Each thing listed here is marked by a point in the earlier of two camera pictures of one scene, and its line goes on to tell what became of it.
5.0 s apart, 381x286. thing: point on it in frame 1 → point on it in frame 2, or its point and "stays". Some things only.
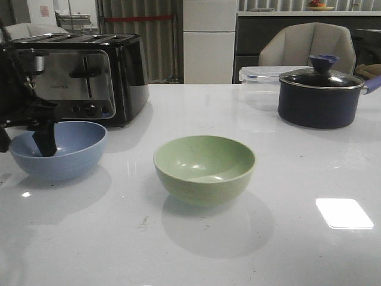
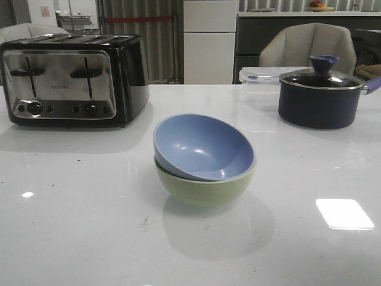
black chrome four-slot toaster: [96, 77] stays
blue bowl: [79, 147] → [201, 147]
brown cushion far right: [369, 71] stays
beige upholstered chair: [293, 46] stays
